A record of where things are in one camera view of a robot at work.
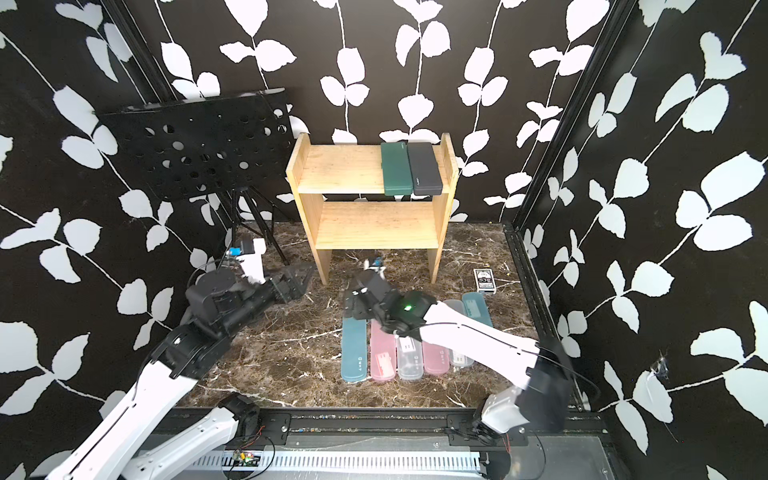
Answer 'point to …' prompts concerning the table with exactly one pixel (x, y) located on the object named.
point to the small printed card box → (484, 280)
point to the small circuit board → (244, 459)
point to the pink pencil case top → (383, 352)
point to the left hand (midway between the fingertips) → (305, 264)
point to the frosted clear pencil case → (458, 359)
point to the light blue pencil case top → (354, 339)
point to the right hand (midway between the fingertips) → (355, 294)
